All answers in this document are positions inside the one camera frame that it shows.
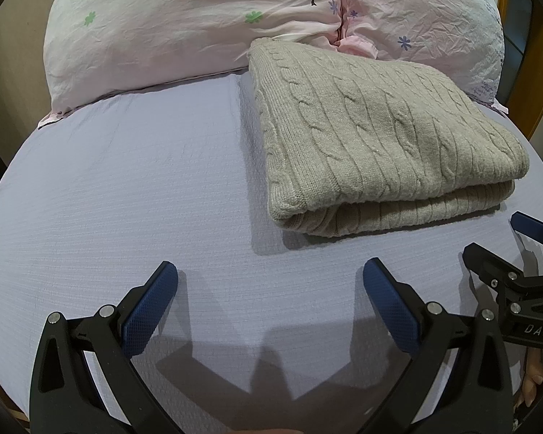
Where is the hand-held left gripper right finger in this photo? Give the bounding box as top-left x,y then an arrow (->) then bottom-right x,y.
362,258 -> 515,434

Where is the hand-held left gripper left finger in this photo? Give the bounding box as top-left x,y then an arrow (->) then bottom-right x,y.
29,261 -> 196,434

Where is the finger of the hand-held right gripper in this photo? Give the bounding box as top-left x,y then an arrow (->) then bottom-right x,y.
462,243 -> 543,300
510,211 -> 543,246

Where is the person's right hand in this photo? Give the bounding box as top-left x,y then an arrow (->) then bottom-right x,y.
514,349 -> 543,412

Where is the lavender bed sheet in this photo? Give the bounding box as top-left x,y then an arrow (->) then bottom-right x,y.
0,71 -> 543,434

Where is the wooden headboard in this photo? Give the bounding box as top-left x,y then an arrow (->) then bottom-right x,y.
498,0 -> 543,151

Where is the pink floral pillow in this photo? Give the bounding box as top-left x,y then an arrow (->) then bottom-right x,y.
39,0 -> 347,129
337,0 -> 510,115

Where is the beige cable-knit sweater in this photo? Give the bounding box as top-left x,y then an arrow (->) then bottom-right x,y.
247,37 -> 531,238

